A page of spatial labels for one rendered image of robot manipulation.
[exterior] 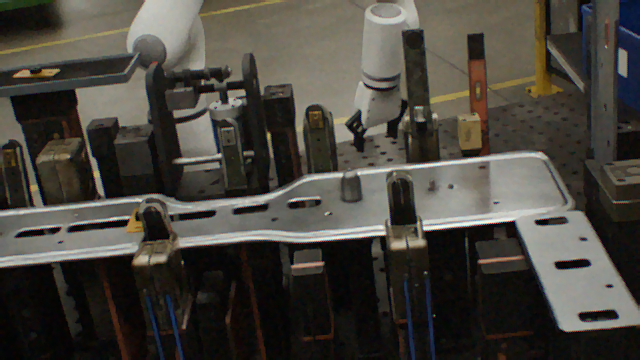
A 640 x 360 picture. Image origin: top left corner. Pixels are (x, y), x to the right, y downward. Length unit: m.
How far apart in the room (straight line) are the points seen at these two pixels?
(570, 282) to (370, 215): 0.34
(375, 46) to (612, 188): 0.68
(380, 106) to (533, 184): 0.57
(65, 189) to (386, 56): 0.68
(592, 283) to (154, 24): 1.03
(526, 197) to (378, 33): 0.56
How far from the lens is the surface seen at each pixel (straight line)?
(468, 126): 1.50
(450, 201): 1.37
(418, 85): 1.50
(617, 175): 1.30
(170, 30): 1.82
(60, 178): 1.59
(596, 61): 1.42
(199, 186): 1.62
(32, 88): 1.71
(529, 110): 2.53
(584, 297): 1.14
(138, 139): 1.58
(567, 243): 1.25
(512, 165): 1.48
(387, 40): 1.79
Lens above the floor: 1.62
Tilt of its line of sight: 25 degrees down
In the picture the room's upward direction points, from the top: 8 degrees counter-clockwise
